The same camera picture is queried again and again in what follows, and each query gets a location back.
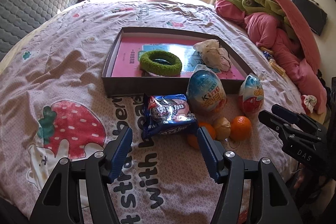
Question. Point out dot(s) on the pink crumpled blanket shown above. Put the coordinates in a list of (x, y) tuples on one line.
[(264, 31)]

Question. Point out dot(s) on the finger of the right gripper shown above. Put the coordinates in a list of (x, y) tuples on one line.
[(277, 124), (298, 119)]

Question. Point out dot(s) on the tan walnut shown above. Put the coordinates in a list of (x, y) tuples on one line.
[(222, 128)]

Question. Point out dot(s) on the pink pillow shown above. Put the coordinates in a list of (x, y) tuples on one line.
[(303, 32)]

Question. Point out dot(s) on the orange tangerine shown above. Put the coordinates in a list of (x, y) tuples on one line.
[(241, 128), (192, 139)]

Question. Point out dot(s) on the blue Oreo cookie packet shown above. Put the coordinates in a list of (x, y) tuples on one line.
[(168, 115)]

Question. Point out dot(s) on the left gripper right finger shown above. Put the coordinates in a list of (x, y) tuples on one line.
[(269, 199)]

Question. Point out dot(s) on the yellow snack packets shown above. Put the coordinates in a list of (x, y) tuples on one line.
[(272, 62)]

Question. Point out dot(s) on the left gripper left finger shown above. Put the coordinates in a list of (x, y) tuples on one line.
[(59, 200)]

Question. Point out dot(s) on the white sheer fabric pouch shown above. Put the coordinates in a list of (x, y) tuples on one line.
[(213, 55)]

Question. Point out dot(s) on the red white King egg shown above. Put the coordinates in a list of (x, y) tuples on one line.
[(251, 95)]

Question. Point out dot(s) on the small red white cloth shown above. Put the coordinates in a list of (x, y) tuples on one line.
[(308, 103)]

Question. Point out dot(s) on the green jacket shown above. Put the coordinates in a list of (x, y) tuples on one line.
[(260, 2)]

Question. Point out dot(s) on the black television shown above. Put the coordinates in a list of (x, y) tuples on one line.
[(314, 15)]

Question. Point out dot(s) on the large blue King egg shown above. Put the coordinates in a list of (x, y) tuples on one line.
[(205, 91)]

